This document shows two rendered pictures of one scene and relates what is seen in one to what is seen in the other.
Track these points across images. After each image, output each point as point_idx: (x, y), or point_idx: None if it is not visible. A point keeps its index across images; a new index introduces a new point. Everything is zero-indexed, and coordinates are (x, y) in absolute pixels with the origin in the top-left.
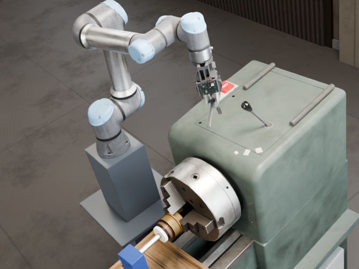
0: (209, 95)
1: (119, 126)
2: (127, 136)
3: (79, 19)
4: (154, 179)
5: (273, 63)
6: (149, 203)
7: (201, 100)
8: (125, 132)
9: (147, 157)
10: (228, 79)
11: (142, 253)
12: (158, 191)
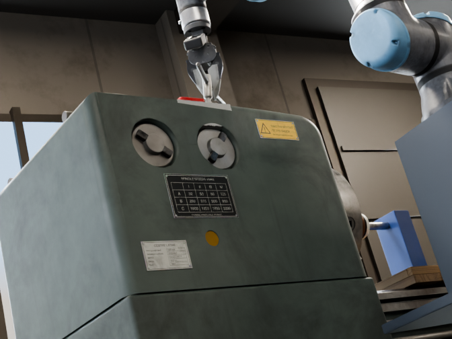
0: (211, 80)
1: (414, 80)
2: (425, 112)
3: None
4: (428, 238)
5: (63, 113)
6: None
7: (239, 107)
8: (441, 107)
9: (405, 173)
10: (170, 99)
11: (375, 220)
12: None
